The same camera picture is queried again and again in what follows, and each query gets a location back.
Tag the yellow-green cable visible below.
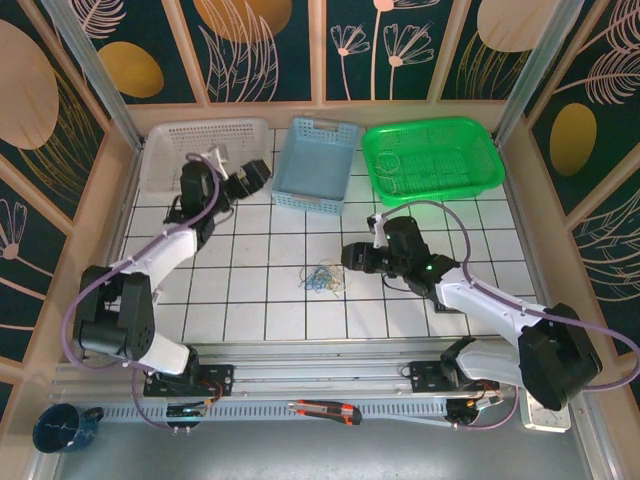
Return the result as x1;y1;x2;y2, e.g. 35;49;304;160
319;258;346;291

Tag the blue perforated plastic basket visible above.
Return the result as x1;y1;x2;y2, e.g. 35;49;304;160
271;117;361;216

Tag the white plastic mesh basket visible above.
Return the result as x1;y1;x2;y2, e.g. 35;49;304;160
141;117;271;196

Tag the green plastic mesh basket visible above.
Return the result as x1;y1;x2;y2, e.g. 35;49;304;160
360;116;506;207

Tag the orange black utility knife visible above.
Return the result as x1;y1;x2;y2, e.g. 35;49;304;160
288;399;363;427

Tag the black controller board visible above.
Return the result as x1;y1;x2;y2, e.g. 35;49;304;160
163;397;225;432
446;389;507;427

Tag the white flat device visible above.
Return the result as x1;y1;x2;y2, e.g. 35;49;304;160
518;388;572;432

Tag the dark blue mug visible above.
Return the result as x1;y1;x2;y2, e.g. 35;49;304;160
32;403;105;454

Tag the aluminium linear rail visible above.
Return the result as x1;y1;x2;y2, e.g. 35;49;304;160
49;343;524;401

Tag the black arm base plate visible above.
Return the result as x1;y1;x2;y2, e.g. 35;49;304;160
408;360;501;396
143;363;235;397

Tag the aluminium frame post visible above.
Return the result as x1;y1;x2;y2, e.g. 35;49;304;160
492;0;584;144
40;0;147;154

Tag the perforated grey cable duct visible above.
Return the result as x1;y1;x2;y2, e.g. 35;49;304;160
97;399;451;424

